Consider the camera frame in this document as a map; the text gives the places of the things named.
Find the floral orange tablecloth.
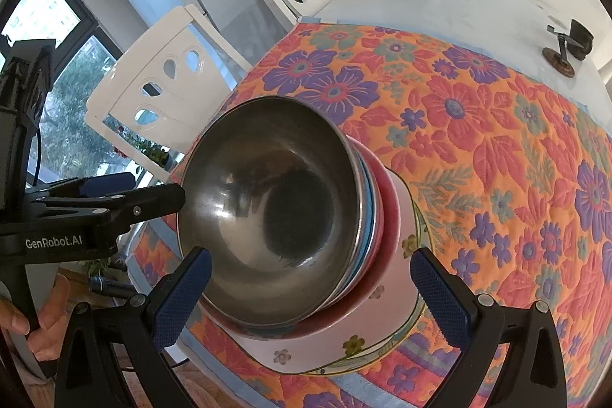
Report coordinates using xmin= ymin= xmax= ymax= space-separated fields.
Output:
xmin=129 ymin=18 xmax=612 ymax=408

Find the red steel bowl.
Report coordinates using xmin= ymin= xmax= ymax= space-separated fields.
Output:
xmin=306 ymin=138 xmax=402 ymax=332

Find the person's left hand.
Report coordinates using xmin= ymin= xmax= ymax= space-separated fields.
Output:
xmin=0 ymin=273 xmax=72 ymax=363

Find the blue steel bowl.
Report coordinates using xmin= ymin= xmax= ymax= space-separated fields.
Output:
xmin=177 ymin=96 xmax=383 ymax=327

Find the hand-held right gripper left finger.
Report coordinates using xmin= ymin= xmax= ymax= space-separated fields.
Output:
xmin=55 ymin=247 xmax=213 ymax=408

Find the pink patterned bowl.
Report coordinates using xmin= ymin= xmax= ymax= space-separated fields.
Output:
xmin=234 ymin=169 xmax=422 ymax=344

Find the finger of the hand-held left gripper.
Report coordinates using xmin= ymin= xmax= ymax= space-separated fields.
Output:
xmin=38 ymin=182 xmax=186 ymax=229
xmin=29 ymin=171 xmax=137 ymax=203

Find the green potted plant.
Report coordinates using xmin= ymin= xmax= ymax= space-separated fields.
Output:
xmin=112 ymin=131 xmax=173 ymax=172
xmin=76 ymin=257 xmax=125 ymax=280

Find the black phone stand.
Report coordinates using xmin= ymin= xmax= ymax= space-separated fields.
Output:
xmin=542 ymin=18 xmax=595 ymax=78

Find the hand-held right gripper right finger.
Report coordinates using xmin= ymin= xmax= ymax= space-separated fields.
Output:
xmin=410 ymin=247 xmax=570 ymax=408

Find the white square tree-print plate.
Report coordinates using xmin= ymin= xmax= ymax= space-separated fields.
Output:
xmin=239 ymin=198 xmax=428 ymax=377

